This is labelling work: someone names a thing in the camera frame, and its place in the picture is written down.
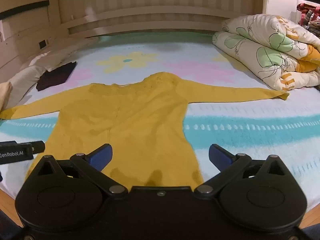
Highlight black trim strip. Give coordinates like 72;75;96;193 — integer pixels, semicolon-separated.
0;1;50;20

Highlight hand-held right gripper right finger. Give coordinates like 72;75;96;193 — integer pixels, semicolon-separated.
194;144;288;195

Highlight floral pastel bedsheet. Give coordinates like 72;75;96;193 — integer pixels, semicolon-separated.
0;35;320;205

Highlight floral folded quilt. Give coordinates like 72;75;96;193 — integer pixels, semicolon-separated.
212;14;320;91

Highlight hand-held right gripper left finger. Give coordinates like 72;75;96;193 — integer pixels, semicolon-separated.
35;143;128;196

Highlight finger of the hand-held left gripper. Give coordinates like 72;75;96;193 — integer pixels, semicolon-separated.
31;141;46;155

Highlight tan folded cloth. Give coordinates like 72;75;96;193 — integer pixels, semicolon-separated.
0;82;13;112

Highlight wooden headboard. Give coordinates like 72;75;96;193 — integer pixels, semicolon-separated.
60;5;242;39

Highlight beige pillow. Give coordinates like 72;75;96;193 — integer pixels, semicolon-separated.
7;51;75;108

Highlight colourful clothes pile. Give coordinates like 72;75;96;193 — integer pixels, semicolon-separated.
296;3;320;37

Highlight dark purple folded garment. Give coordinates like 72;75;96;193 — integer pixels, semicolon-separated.
36;61;77;92

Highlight yellow knit sweater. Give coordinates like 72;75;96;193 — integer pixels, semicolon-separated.
0;72;290;188

